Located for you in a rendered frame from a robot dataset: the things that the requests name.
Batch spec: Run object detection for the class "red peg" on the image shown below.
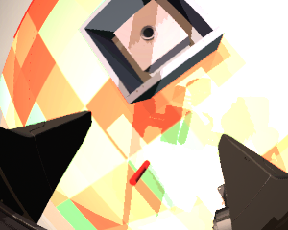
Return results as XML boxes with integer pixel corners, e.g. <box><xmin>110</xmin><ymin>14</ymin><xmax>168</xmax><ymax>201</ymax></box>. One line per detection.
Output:
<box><xmin>129</xmin><ymin>161</ymin><xmax>151</xmax><ymax>185</ymax></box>

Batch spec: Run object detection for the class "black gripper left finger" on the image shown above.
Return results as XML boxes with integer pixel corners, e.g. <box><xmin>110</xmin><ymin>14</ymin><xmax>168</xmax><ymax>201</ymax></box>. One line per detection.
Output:
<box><xmin>0</xmin><ymin>111</ymin><xmax>91</xmax><ymax>223</ymax></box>

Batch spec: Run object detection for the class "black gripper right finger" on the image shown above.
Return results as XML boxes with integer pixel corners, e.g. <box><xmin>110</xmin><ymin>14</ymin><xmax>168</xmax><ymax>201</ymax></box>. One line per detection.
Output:
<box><xmin>217</xmin><ymin>134</ymin><xmax>288</xmax><ymax>230</ymax></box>

